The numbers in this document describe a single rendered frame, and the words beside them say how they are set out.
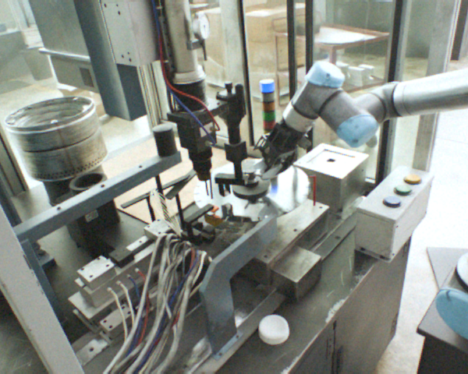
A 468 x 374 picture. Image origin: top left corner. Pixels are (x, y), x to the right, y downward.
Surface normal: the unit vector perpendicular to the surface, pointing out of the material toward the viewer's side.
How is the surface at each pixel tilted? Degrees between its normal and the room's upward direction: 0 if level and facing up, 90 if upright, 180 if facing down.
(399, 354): 0
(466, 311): 98
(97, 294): 90
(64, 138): 90
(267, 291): 0
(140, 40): 90
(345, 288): 0
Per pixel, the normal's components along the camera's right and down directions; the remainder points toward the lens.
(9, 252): 0.74, 0.29
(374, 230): -0.67, 0.44
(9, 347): -0.10, -0.85
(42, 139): 0.12, 0.51
